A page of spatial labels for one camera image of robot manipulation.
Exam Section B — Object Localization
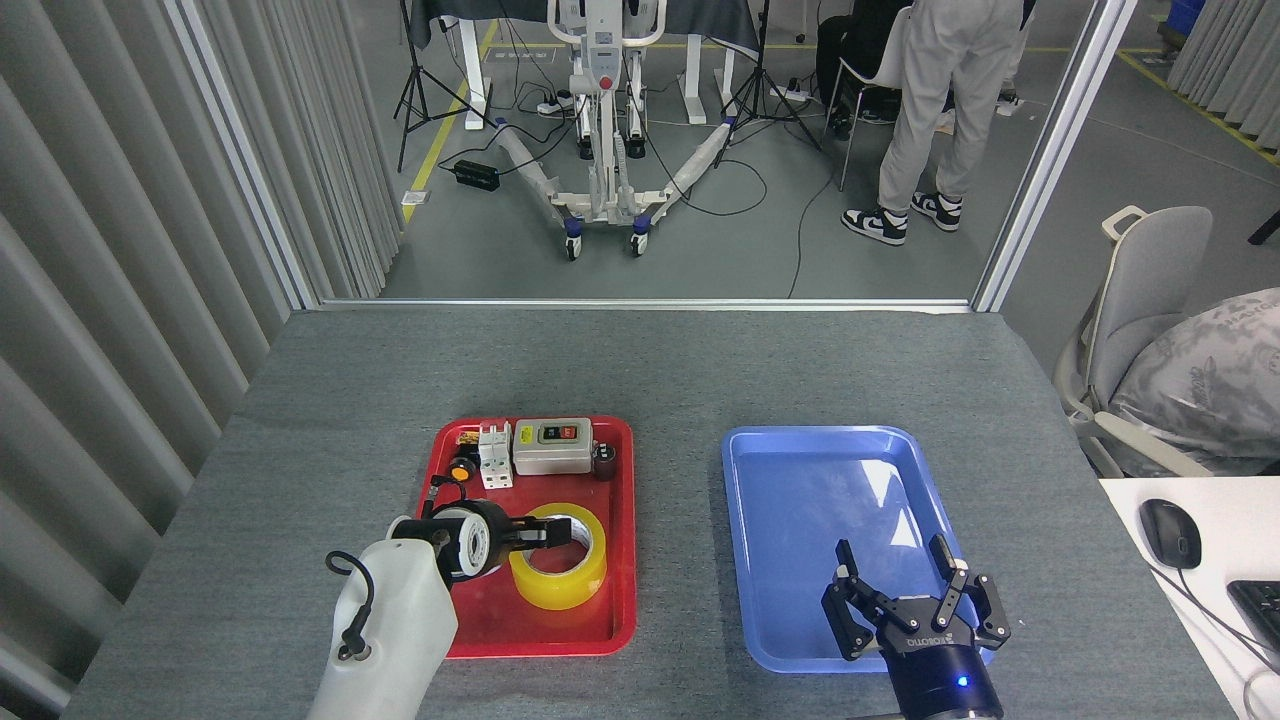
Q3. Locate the white circuit breaker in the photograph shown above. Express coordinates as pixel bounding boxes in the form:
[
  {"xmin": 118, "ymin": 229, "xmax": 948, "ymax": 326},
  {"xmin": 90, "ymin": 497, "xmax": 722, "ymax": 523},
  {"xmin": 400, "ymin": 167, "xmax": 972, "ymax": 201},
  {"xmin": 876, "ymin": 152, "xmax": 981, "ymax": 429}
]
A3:
[{"xmin": 477, "ymin": 423, "xmax": 515, "ymax": 491}]

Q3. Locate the silver rail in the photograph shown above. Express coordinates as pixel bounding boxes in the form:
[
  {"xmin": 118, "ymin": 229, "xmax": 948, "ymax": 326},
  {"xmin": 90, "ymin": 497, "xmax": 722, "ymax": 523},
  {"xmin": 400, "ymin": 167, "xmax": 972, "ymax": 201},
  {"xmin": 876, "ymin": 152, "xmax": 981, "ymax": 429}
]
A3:
[{"xmin": 318, "ymin": 297, "xmax": 976, "ymax": 313}]

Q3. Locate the silver post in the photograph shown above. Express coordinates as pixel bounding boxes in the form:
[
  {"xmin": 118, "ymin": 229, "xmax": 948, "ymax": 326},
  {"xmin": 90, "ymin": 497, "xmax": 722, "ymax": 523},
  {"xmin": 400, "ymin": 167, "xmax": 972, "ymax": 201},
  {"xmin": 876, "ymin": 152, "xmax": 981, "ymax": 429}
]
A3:
[{"xmin": 972, "ymin": 0, "xmax": 1141, "ymax": 313}]

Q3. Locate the white chair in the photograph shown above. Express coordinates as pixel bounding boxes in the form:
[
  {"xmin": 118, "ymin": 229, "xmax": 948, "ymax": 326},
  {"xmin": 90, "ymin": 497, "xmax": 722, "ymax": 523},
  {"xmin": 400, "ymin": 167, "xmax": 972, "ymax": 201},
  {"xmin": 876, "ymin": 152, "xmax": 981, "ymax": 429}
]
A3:
[{"xmin": 825, "ymin": 5, "xmax": 956, "ymax": 191}]

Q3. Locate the grey pleated curtain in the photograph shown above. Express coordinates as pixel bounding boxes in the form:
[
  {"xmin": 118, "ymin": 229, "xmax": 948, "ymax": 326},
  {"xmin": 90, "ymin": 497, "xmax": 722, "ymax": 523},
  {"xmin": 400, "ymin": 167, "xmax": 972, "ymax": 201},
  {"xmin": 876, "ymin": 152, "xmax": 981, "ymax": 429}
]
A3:
[
  {"xmin": 1168, "ymin": 0, "xmax": 1280, "ymax": 166},
  {"xmin": 0, "ymin": 0, "xmax": 406, "ymax": 720}
]

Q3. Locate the blue plastic tray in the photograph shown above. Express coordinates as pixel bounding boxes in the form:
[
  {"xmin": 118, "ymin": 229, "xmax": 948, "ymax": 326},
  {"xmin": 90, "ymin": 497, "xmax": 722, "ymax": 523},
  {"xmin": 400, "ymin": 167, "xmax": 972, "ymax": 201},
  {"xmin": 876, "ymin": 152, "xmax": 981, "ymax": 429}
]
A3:
[{"xmin": 721, "ymin": 425, "xmax": 997, "ymax": 674}]

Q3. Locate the standing person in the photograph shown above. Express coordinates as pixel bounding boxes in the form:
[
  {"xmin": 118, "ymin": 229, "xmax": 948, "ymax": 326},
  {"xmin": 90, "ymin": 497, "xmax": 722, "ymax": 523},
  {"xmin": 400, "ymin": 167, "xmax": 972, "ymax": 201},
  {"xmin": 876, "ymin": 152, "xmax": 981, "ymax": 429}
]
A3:
[{"xmin": 841, "ymin": 0, "xmax": 1031, "ymax": 247}]

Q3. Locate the white desk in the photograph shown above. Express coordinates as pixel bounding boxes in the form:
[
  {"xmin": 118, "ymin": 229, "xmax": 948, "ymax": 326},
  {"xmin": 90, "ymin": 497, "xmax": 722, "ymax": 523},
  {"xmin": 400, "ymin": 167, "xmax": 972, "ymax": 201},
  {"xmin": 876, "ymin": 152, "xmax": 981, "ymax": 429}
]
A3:
[{"xmin": 1098, "ymin": 476, "xmax": 1280, "ymax": 720}]

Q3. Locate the yellow tape roll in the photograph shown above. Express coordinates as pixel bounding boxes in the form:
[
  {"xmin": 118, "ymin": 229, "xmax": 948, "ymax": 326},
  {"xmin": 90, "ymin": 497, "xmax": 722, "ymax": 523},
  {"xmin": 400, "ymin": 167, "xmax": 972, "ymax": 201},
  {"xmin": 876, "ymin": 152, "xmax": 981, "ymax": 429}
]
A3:
[{"xmin": 508, "ymin": 503, "xmax": 608, "ymax": 611}]

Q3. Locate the white wheeled stand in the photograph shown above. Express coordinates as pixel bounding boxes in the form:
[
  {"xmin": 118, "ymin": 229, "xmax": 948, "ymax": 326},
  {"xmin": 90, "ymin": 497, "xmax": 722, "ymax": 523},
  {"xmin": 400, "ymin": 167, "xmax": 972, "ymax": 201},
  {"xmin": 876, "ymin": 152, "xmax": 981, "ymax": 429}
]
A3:
[{"xmin": 490, "ymin": 0, "xmax": 746, "ymax": 263}]

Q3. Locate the person in grey patterned top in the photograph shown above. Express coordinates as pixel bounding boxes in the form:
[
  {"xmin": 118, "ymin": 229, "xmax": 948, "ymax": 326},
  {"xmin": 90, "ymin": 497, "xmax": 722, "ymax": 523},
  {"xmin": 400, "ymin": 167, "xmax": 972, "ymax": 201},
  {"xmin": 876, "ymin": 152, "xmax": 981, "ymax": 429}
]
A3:
[{"xmin": 1108, "ymin": 288, "xmax": 1280, "ymax": 477}]

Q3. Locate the black keyboard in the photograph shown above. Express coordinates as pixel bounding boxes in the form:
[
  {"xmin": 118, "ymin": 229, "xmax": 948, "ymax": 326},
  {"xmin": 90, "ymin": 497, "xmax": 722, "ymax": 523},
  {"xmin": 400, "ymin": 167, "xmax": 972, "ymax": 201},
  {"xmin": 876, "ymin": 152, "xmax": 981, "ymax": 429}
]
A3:
[{"xmin": 1226, "ymin": 580, "xmax": 1280, "ymax": 656}]

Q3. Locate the seated person in black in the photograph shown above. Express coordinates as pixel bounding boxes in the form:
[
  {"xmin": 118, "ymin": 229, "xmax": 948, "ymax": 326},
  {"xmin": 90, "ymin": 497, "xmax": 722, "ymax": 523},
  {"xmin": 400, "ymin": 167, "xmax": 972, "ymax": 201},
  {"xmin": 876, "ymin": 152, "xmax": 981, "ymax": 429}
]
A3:
[{"xmin": 815, "ymin": 0, "xmax": 916, "ymax": 141}]

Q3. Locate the black computer mouse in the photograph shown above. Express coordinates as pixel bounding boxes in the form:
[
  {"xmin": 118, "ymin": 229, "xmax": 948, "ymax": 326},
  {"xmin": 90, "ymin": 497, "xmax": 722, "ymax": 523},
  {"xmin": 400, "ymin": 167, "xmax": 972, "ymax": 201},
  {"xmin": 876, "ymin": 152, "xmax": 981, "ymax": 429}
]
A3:
[{"xmin": 1139, "ymin": 498, "xmax": 1203, "ymax": 571}]

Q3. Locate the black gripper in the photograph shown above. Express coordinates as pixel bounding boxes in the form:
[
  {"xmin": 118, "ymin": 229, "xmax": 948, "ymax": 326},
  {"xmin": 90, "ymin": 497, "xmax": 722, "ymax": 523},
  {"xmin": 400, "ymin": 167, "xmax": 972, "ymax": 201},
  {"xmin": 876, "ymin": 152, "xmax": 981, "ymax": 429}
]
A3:
[
  {"xmin": 475, "ymin": 498, "xmax": 573, "ymax": 581},
  {"xmin": 822, "ymin": 533, "xmax": 1011, "ymax": 719}
]

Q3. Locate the black tripod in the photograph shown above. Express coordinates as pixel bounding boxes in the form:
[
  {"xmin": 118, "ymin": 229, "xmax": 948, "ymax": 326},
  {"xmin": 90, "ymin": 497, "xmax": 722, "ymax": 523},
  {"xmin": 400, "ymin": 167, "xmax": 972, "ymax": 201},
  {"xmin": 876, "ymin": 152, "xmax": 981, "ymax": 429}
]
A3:
[
  {"xmin": 393, "ymin": 0, "xmax": 498, "ymax": 173},
  {"xmin": 718, "ymin": 0, "xmax": 823, "ymax": 169}
]

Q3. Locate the red plastic tray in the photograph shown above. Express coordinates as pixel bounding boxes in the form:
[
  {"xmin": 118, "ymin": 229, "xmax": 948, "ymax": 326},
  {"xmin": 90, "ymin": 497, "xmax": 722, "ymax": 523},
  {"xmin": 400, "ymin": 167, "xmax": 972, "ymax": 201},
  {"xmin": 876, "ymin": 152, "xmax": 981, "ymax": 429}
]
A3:
[{"xmin": 392, "ymin": 415, "xmax": 638, "ymax": 659}]

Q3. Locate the grey office chair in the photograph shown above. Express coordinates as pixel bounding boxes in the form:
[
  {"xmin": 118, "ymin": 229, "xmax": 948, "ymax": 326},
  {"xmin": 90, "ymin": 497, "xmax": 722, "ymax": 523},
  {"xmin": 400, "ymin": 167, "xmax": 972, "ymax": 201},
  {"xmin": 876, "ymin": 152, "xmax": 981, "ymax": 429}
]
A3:
[{"xmin": 1052, "ymin": 205, "xmax": 1216, "ymax": 479}]

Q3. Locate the grey switch box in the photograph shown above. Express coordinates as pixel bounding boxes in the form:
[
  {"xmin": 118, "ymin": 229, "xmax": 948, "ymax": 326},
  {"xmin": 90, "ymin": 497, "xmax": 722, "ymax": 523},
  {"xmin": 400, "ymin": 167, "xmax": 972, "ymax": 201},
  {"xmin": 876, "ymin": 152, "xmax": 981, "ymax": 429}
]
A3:
[{"xmin": 512, "ymin": 418, "xmax": 595, "ymax": 477}]

